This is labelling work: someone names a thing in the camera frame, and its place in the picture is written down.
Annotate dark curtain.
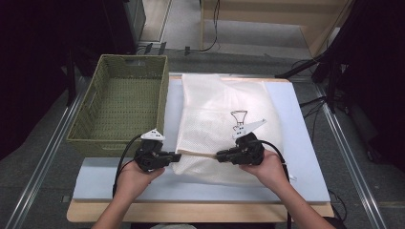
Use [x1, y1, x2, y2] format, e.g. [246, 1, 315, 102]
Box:
[330, 0, 405, 173]

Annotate person's left hand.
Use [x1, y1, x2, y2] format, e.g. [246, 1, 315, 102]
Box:
[118, 160, 166, 200]

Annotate thin black hanging cable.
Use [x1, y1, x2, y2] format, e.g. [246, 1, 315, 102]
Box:
[199, 0, 222, 52]

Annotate green woven basket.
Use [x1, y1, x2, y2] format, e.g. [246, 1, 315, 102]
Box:
[66, 53, 170, 158]

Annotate black floor cables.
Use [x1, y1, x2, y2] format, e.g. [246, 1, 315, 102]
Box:
[299, 96, 329, 118]

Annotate black cabinet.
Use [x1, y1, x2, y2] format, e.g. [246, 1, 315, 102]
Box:
[104, 0, 147, 55]

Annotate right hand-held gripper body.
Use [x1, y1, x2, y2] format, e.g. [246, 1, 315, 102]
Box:
[232, 118, 267, 166]

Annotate light wooden shelf unit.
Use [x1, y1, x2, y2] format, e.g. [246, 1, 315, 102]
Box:
[200, 0, 354, 58]

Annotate black tripod stand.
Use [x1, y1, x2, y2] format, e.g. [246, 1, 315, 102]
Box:
[275, 47, 345, 115]

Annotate person's grey shirt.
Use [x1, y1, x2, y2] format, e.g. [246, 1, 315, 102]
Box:
[151, 223, 197, 229]

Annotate hand-held gripper black cable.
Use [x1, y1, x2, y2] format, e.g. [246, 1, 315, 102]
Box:
[112, 134, 142, 198]
[259, 139, 293, 229]

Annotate white cloth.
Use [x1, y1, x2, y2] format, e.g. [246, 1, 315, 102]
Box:
[171, 73, 285, 187]

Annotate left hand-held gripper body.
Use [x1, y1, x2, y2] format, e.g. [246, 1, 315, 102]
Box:
[134, 128, 168, 173]

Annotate left hand-held gripper black cable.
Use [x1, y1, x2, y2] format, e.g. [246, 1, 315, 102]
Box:
[112, 134, 142, 198]

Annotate right hand-held gripper black cable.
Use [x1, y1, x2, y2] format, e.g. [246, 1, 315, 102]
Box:
[259, 139, 293, 229]

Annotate metal floor rail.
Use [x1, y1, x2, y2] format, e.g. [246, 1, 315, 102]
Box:
[4, 79, 94, 229]
[313, 84, 388, 229]

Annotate person's right hand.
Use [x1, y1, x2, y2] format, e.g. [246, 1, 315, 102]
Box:
[238, 149, 289, 193]

